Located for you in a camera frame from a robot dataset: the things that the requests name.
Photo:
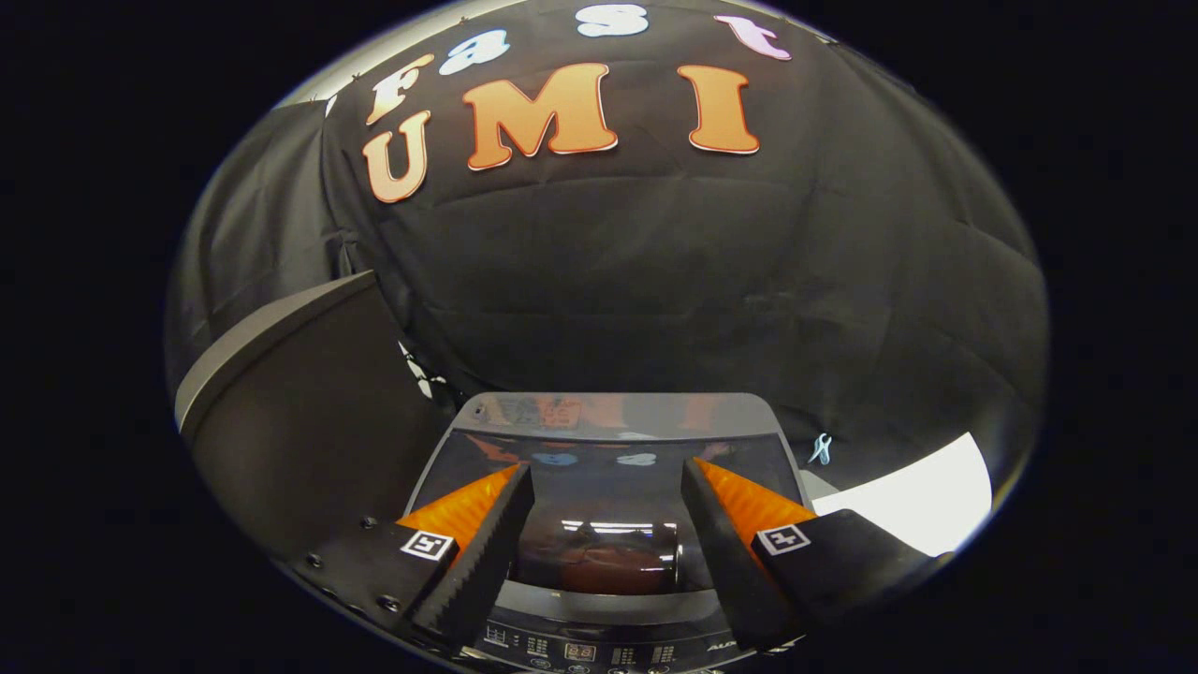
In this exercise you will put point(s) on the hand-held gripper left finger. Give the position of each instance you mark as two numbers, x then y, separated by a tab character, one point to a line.
473	571

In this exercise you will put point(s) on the black backdrop cloth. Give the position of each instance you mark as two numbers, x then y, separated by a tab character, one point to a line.
702	281

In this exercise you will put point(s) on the grey side cabinet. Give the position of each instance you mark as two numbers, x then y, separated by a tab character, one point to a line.
299	421

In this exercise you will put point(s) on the light blue clip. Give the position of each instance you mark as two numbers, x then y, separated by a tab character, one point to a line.
821	449

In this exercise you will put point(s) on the white panel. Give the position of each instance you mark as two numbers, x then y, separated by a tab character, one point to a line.
917	496

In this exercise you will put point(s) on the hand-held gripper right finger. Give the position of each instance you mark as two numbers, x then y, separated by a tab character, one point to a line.
735	571

